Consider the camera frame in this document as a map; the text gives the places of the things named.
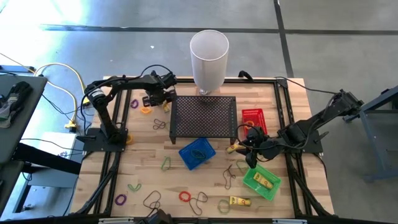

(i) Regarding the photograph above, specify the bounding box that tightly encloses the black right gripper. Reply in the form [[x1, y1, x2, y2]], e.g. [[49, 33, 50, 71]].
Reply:
[[236, 126, 282, 170]]

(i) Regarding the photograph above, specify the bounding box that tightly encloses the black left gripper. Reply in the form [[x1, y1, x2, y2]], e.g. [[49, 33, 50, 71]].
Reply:
[[142, 70, 178, 108]]

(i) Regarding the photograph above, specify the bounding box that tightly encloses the olive green rubber band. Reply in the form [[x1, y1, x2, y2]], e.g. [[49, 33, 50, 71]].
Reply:
[[191, 149, 208, 160]]

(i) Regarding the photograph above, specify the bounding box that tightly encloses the dark rubber band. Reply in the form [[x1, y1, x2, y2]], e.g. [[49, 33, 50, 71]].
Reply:
[[142, 190, 162, 210], [188, 191, 209, 217], [152, 118, 167, 131], [222, 164, 237, 190]]

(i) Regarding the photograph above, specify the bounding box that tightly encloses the green plastic basket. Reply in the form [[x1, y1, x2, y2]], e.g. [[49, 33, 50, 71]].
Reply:
[[241, 163, 282, 202]]

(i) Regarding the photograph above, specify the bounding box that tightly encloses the red plastic basket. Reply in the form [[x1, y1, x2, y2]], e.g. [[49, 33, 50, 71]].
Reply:
[[241, 108, 269, 138]]

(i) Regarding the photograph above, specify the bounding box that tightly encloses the black perforated metal shelf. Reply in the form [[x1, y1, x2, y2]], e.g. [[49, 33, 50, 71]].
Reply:
[[169, 95, 239, 146]]

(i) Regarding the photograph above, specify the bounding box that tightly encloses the white cylindrical cup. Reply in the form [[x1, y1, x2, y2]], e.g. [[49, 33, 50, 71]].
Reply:
[[189, 29, 230, 96]]

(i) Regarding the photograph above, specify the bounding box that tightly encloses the blue plastic basket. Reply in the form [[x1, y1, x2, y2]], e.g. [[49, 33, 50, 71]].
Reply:
[[178, 138, 217, 171]]

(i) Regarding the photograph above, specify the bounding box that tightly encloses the white label strip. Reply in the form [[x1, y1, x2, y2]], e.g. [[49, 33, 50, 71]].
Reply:
[[98, 217, 134, 224], [272, 218, 308, 224]]

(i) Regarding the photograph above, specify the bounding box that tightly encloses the red-orange spiral coil tie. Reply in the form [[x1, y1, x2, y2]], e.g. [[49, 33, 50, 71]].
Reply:
[[178, 190, 192, 203]]

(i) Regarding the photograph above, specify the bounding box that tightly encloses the white equipment box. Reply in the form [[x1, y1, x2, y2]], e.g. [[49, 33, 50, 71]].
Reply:
[[29, 132, 85, 189]]

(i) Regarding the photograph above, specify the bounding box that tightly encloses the blue-grey metal table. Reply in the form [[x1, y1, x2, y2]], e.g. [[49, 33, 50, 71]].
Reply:
[[343, 85, 398, 183]]

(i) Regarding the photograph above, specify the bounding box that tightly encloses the black grey work glove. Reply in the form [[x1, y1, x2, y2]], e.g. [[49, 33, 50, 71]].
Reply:
[[0, 81, 34, 129]]

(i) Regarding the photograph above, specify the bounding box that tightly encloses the blue metal bar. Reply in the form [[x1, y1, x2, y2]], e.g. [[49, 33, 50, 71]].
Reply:
[[0, 64, 37, 75]]

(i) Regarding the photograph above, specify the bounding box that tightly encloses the grey side table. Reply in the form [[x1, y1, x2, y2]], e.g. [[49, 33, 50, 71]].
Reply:
[[0, 74, 82, 215]]

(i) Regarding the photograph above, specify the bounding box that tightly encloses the black aluminium table frame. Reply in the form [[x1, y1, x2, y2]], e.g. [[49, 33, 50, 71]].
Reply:
[[70, 77, 335, 218]]

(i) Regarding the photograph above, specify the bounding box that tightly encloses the black frame clamp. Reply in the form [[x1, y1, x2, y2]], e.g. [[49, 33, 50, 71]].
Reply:
[[238, 70, 254, 82]]

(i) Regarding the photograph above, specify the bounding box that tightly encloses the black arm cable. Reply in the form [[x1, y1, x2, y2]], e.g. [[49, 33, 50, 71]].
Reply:
[[275, 76, 341, 94]]

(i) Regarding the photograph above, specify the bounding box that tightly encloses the yellow power cable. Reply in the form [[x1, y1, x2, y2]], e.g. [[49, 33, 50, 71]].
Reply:
[[0, 52, 93, 130]]

